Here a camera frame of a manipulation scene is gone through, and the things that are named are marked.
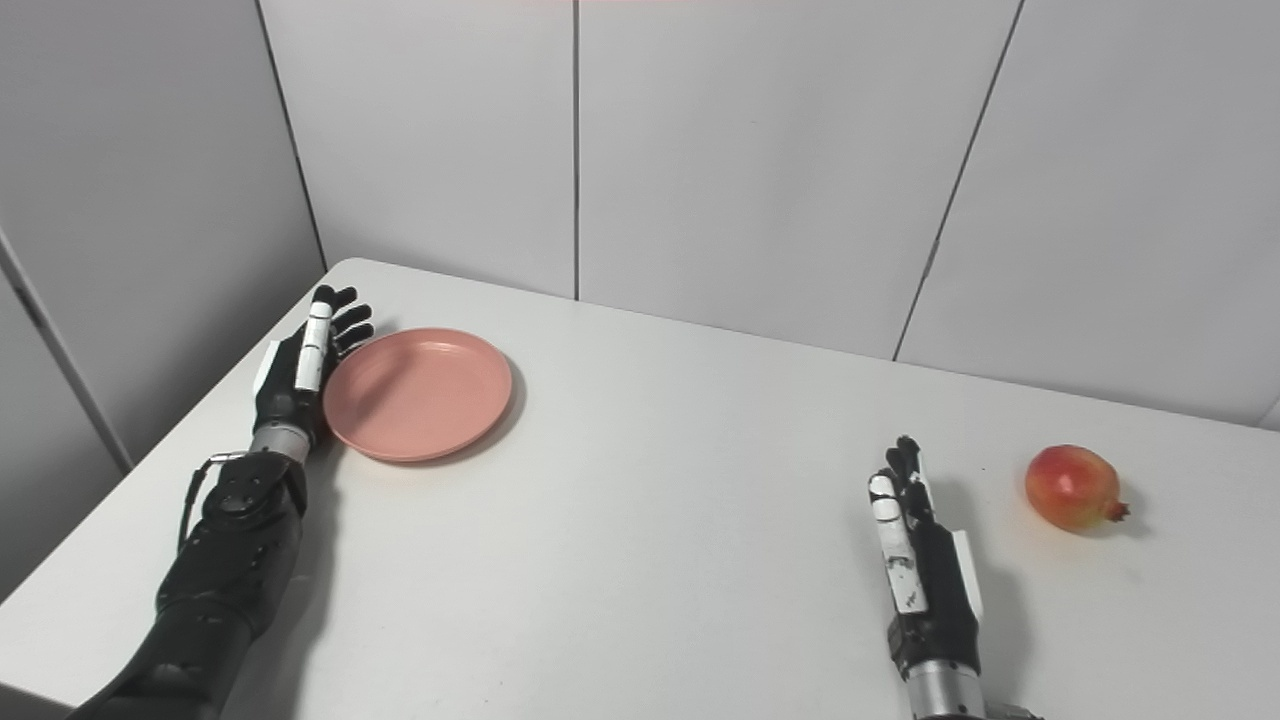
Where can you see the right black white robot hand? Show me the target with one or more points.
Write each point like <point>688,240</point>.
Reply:
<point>940,600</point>

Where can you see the red yellow pomegranate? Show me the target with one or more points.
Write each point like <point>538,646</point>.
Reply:
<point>1070,488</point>

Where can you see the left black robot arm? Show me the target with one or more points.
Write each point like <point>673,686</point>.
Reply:
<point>215,570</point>

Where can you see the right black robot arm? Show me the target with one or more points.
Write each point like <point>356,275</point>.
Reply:
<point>950,695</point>

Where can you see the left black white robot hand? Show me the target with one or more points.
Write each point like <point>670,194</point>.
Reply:
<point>280,390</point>

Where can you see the pink round plate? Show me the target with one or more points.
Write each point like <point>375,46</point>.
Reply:
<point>420,390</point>

